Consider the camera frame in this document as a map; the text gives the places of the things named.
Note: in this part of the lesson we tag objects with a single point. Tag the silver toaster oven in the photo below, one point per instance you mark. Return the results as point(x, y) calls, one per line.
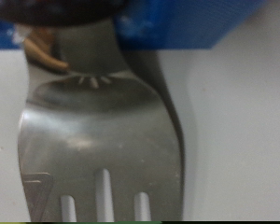
point(239, 140)

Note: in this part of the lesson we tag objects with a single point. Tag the metal spatula with blue block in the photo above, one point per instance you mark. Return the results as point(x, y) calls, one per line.
point(99, 133)

